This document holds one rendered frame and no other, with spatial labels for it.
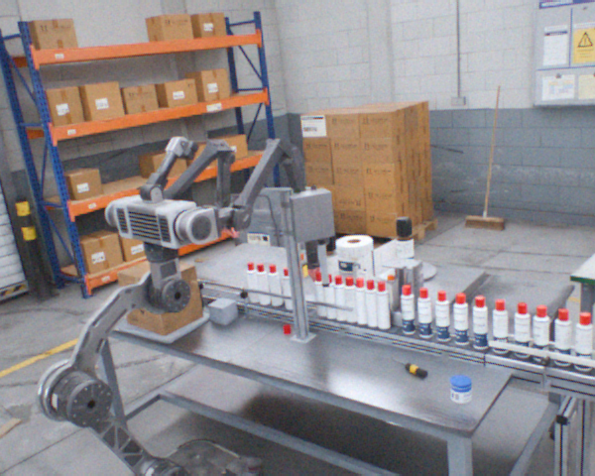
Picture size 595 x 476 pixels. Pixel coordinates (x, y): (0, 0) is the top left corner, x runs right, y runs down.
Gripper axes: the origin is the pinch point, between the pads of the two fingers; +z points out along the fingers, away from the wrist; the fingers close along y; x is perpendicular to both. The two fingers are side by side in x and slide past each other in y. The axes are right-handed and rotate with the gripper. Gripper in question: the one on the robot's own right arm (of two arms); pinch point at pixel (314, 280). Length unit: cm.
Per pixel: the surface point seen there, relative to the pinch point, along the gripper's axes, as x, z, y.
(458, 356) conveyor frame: 11, 17, -74
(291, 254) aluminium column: 22.5, -20.7, -6.2
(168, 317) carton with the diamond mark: 47, 9, 51
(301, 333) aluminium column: 22.8, 15.7, -7.5
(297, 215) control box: 23.8, -38.4, -12.7
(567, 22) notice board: -428, -102, 2
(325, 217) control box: 13.7, -35.3, -19.6
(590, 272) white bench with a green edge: -106, 21, -94
